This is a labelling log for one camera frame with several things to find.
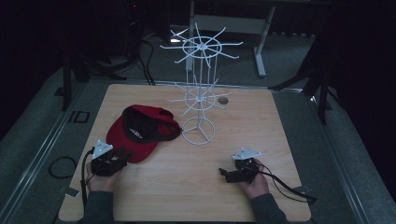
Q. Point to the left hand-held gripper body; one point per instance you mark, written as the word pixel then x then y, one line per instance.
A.
pixel 104 163

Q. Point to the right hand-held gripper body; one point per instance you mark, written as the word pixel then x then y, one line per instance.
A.
pixel 246 169

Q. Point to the red baseball cap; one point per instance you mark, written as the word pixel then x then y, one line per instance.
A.
pixel 146 130

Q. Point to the person's right hand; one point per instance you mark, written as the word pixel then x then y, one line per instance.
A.
pixel 257 185

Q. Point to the person's left hand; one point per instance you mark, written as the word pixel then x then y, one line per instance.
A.
pixel 101 183

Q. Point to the round grey table grommet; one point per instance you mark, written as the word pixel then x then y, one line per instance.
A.
pixel 223 100

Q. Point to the black tripod stand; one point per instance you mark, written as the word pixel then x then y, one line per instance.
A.
pixel 66 84
pixel 323 90

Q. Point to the white desk frame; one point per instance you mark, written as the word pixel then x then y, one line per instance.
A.
pixel 232 24

